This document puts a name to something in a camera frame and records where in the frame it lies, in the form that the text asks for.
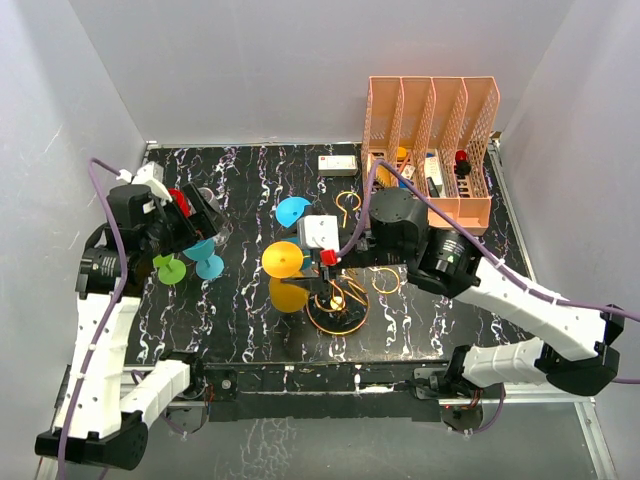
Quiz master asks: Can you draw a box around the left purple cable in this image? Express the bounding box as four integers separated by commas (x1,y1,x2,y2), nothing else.
54,157,136,480

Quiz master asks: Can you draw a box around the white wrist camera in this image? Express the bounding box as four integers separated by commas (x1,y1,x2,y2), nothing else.
296,214,340,265
117,162,173,202

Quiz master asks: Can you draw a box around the black base frame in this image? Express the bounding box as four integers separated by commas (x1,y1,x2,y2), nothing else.
54,357,596,426

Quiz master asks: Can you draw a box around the gold wire glass rack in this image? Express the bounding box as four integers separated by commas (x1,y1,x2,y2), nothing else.
305,190,401,336

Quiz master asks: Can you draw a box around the red button black device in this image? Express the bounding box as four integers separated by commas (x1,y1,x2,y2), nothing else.
454,150,472,177

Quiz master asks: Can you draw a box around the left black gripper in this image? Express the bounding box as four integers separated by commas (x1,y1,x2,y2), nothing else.
141,183,226,257

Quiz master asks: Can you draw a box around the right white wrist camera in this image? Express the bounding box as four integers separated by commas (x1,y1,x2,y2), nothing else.
296,214,340,265

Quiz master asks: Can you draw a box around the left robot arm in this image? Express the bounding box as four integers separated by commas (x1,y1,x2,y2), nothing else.
35,183,224,470

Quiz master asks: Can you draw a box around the green wine glass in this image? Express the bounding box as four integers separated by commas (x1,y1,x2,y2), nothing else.
153,254,186,286

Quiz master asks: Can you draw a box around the blue wine glass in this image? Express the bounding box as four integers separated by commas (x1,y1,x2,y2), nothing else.
275,196,313,245
183,239,224,281

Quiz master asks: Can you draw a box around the clear wine glass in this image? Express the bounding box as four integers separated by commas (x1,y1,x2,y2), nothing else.
198,187,231,247

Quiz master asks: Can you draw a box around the red wine glass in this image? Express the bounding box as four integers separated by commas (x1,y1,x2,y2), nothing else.
168,188,191,218

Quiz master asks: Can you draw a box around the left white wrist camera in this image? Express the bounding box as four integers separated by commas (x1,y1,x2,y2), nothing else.
117,162,173,202

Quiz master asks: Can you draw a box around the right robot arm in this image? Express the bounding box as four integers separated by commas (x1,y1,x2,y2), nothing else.
276,187,625,397

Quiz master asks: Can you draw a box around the blue wine glass front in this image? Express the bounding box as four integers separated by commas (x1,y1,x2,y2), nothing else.
183,239,224,281

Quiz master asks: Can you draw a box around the yellow wine glass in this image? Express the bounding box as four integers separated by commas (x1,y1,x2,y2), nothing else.
262,241,309,313

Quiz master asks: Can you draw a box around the white small box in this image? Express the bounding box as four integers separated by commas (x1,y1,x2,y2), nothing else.
318,155,359,177

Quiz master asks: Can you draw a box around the pink desk file organizer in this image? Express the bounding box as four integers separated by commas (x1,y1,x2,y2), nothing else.
361,76,500,236

